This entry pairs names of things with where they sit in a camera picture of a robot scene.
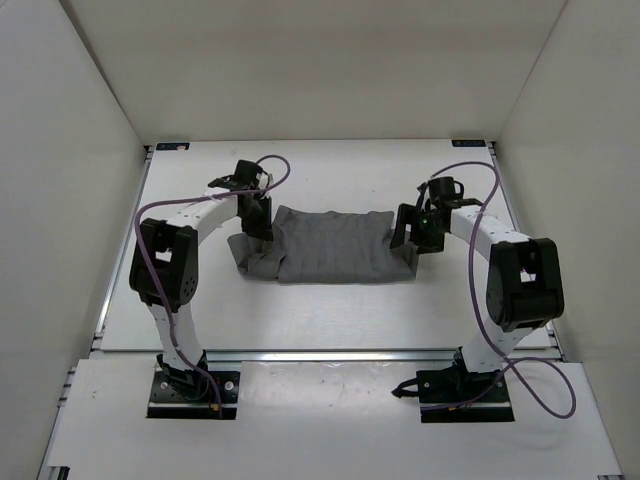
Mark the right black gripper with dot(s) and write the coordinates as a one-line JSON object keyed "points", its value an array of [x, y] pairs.
{"points": [[408, 215]]}

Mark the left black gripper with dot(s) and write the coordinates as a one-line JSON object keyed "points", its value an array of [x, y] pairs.
{"points": [[263, 229]]}

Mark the grey pleated skirt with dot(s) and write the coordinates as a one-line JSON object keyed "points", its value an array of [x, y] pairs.
{"points": [[326, 248]]}

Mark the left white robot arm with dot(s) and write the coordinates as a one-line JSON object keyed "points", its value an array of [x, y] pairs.
{"points": [[165, 265]]}

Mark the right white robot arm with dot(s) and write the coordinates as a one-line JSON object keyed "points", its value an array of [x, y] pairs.
{"points": [[524, 288]]}

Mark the right blue table label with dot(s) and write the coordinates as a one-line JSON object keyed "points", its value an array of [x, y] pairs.
{"points": [[468, 143]]}

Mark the blue table label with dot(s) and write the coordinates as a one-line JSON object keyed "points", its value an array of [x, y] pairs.
{"points": [[468, 143], [172, 146]]}

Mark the left blue table label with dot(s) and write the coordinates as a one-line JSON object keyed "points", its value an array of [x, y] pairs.
{"points": [[172, 146]]}

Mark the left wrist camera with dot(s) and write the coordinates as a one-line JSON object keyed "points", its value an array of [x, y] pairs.
{"points": [[265, 181]]}

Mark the aluminium table rail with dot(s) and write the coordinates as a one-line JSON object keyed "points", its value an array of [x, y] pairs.
{"points": [[330, 356]]}

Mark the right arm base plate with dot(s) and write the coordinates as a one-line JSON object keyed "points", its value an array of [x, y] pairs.
{"points": [[456, 395]]}

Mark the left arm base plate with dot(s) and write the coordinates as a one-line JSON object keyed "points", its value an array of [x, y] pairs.
{"points": [[168, 400]]}

